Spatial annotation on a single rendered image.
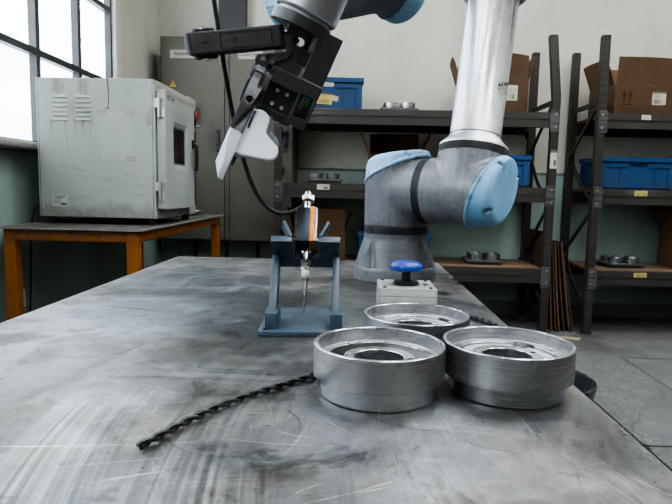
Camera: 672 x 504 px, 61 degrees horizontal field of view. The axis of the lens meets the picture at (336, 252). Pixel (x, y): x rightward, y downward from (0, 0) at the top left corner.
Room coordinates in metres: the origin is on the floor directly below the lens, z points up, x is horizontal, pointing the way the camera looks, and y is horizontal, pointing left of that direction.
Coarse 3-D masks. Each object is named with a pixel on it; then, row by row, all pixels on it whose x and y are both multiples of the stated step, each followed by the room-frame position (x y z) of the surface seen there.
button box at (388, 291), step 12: (384, 288) 0.68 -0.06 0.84; (396, 288) 0.68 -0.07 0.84; (408, 288) 0.68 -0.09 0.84; (420, 288) 0.68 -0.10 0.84; (432, 288) 0.68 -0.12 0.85; (384, 300) 0.68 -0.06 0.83; (396, 300) 0.68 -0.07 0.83; (408, 300) 0.68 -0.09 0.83; (420, 300) 0.68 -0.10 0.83; (432, 300) 0.68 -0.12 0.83
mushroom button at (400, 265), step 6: (396, 264) 0.70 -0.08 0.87; (402, 264) 0.70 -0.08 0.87; (408, 264) 0.69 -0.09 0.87; (414, 264) 0.70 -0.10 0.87; (420, 264) 0.70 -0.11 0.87; (396, 270) 0.70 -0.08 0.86; (402, 270) 0.69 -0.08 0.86; (408, 270) 0.69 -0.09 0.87; (414, 270) 0.69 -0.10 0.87; (420, 270) 0.70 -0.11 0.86; (402, 276) 0.71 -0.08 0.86; (408, 276) 0.71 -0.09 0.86
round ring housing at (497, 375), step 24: (456, 336) 0.49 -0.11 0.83; (480, 336) 0.51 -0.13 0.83; (504, 336) 0.51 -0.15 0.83; (528, 336) 0.50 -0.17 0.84; (552, 336) 0.48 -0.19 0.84; (456, 360) 0.44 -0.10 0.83; (480, 360) 0.42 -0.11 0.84; (504, 360) 0.41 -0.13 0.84; (528, 360) 0.41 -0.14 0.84; (552, 360) 0.41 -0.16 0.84; (456, 384) 0.44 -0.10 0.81; (480, 384) 0.42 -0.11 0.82; (504, 384) 0.41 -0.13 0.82; (528, 384) 0.41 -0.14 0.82; (552, 384) 0.41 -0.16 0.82; (528, 408) 0.41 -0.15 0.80
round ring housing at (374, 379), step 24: (336, 336) 0.48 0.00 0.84; (360, 336) 0.49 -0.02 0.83; (384, 336) 0.50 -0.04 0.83; (408, 336) 0.49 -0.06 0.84; (432, 336) 0.47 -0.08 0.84; (336, 360) 0.41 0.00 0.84; (360, 360) 0.40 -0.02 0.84; (384, 360) 0.40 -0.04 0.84; (408, 360) 0.40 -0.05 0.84; (432, 360) 0.41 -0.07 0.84; (336, 384) 0.41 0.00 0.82; (360, 384) 0.40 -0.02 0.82; (384, 384) 0.39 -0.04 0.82; (408, 384) 0.40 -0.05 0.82; (432, 384) 0.41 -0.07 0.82; (360, 408) 0.40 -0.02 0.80; (384, 408) 0.40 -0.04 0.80; (408, 408) 0.40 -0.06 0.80
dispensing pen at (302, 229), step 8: (304, 200) 0.72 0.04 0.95; (312, 200) 0.72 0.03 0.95; (304, 208) 0.69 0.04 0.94; (296, 216) 0.68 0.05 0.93; (304, 216) 0.68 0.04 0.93; (296, 224) 0.68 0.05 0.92; (304, 224) 0.68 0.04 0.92; (296, 232) 0.67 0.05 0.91; (304, 232) 0.67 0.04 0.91; (296, 240) 0.66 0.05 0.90; (304, 240) 0.66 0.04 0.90; (296, 248) 0.68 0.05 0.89; (304, 248) 0.67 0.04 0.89; (304, 256) 0.67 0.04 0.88; (304, 264) 0.66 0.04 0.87; (304, 272) 0.66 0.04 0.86; (304, 280) 0.65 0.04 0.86; (304, 288) 0.65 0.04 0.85; (304, 296) 0.64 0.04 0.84; (304, 304) 0.64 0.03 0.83; (304, 312) 0.63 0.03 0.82
